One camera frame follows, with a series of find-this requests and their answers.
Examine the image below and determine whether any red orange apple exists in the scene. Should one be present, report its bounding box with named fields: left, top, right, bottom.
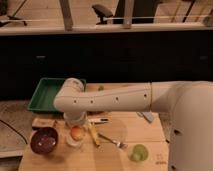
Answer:
left=70, top=126, right=84, bottom=141

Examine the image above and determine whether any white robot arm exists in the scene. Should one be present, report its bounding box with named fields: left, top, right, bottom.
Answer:
left=54, top=78, right=213, bottom=171

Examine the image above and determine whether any white paper cup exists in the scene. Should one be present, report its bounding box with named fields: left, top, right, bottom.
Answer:
left=66, top=129, right=84, bottom=148

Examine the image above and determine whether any green plastic cup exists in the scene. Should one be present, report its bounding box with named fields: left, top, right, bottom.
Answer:
left=129, top=144, right=149, bottom=162

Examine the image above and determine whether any green chili pepper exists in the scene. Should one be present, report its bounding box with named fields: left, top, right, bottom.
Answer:
left=98, top=86, right=104, bottom=91

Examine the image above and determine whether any yellow banana piece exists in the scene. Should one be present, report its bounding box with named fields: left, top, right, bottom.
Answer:
left=88, top=122, right=100, bottom=147

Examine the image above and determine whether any metal fork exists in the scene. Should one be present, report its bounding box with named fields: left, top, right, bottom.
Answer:
left=98, top=133, right=128, bottom=149

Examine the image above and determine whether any green plastic tray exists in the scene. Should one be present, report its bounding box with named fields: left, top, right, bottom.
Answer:
left=27, top=77, right=87, bottom=115

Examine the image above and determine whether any small wooden block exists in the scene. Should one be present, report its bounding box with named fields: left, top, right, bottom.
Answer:
left=32, top=118, right=56, bottom=130

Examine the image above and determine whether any dark red bowl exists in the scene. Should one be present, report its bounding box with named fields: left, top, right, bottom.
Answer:
left=30, top=127, right=58, bottom=155

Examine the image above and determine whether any white handled knife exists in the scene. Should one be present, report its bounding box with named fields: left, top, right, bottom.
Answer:
left=88, top=118, right=109, bottom=124

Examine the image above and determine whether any black cable left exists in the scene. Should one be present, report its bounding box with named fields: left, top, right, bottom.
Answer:
left=0, top=118, right=29, bottom=145

